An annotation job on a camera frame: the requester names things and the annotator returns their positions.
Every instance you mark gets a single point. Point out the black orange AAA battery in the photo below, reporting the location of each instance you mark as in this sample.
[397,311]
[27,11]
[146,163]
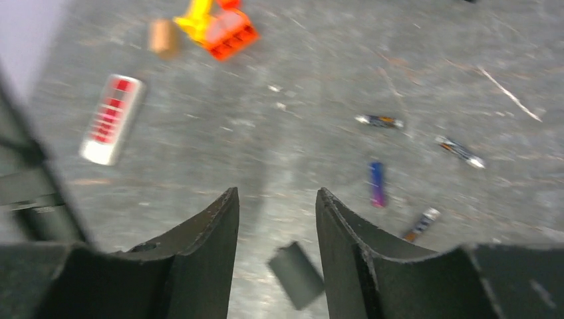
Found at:
[428,217]
[380,121]
[460,151]

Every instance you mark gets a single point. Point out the orange toy block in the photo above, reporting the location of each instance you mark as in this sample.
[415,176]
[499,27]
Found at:
[229,33]

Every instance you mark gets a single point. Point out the blue purple AAA battery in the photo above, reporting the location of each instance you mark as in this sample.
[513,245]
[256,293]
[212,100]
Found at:
[377,183]

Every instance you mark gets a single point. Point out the yellow toy block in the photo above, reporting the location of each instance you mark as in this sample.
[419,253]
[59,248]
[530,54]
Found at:
[194,22]

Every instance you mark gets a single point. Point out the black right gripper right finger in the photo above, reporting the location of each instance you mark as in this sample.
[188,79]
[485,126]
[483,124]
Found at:
[370,273]

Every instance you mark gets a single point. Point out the red toy block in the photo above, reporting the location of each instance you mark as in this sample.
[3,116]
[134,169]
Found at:
[229,4]

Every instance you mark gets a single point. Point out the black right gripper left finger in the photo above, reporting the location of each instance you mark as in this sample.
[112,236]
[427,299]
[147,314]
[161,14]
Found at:
[184,273]

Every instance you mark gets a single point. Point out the brown cylinder block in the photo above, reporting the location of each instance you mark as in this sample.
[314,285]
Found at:
[163,39]

